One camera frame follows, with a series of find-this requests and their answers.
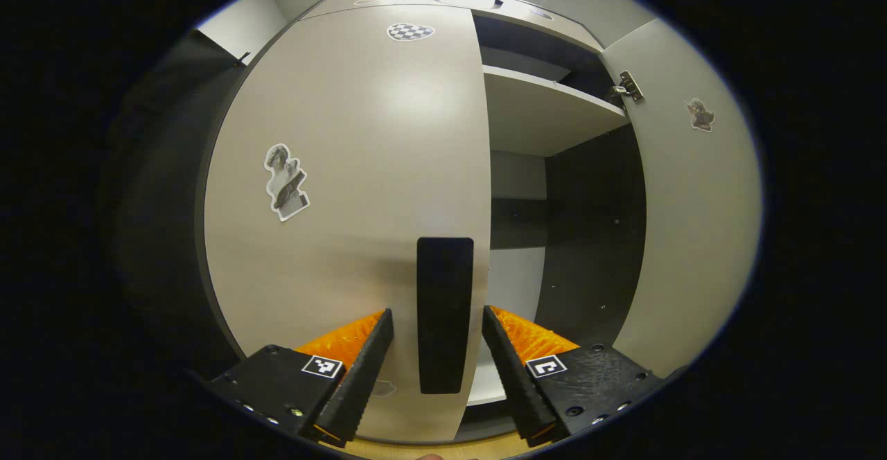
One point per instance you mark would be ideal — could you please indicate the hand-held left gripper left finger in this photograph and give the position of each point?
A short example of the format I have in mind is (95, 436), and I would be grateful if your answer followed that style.
(360, 384)

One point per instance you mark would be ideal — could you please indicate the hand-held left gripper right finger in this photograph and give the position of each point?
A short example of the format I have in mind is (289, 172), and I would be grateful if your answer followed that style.
(520, 391)

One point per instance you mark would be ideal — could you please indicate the grey double-door shoe cabinet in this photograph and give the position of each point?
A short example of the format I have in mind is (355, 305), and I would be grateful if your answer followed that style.
(589, 238)

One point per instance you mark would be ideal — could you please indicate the grey shoe cabinet door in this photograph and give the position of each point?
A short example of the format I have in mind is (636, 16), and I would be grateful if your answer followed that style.
(360, 169)
(693, 238)

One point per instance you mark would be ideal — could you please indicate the white cabinet shelf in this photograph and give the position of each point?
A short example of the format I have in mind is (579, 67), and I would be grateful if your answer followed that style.
(533, 113)
(488, 384)

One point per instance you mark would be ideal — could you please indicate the metal door hinge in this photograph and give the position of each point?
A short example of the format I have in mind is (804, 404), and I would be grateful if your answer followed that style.
(627, 86)

